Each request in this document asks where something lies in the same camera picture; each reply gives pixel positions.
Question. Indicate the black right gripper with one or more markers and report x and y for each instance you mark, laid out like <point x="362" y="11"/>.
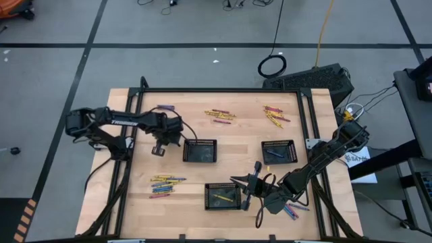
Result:
<point x="258" y="187"/>

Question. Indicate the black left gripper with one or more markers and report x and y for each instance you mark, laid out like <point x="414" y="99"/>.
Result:
<point x="167" y="130"/>

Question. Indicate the blue violet wax crayon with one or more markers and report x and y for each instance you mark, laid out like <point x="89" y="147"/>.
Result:
<point x="299" y="207"/>

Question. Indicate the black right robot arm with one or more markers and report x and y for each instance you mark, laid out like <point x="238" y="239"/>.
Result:
<point x="320" y="158"/>

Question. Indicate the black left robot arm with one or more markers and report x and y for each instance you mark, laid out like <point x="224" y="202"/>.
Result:
<point x="125" y="122"/>

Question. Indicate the black plastic slotted basket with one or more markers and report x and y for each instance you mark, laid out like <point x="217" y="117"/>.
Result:
<point x="199" y="152"/>
<point x="229" y="189"/>
<point x="285" y="158"/>

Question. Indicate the white printed sheet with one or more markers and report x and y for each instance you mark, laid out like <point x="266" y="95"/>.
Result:
<point x="361" y="165"/>

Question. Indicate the black perforated computer case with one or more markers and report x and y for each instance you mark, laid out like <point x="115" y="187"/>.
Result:
<point x="308" y="81"/>

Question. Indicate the yellow plug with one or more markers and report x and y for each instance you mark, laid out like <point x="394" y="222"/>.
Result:
<point x="347" y="115"/>

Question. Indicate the black desk leg beam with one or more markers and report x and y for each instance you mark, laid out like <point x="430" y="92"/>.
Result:
<point x="384" y="160"/>

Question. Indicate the open laptop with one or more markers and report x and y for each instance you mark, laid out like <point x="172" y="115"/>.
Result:
<point x="425" y="184"/>

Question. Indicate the grey desk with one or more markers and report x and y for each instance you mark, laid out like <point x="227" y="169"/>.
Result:
<point x="415" y="111"/>

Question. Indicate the orange wheeled machine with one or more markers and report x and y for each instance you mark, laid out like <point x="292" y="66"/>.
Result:
<point x="11" y="6"/>

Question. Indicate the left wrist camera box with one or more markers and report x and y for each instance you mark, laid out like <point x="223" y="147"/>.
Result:
<point x="158" y="150"/>

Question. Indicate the black aluminium table frame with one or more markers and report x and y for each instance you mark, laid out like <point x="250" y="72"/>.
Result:
<point x="219" y="90"/>

